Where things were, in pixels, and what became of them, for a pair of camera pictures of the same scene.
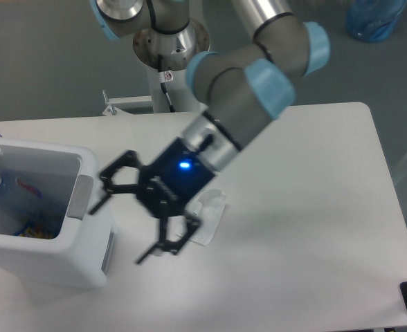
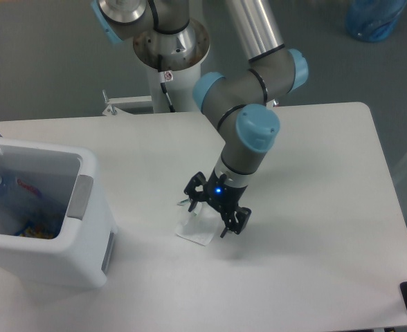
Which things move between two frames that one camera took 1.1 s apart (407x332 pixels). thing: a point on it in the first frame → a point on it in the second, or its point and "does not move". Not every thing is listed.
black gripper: (165, 188) → (225, 197)
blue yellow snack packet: (35, 230) does not move
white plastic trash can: (35, 201) does not move
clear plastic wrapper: (208, 211) does not move
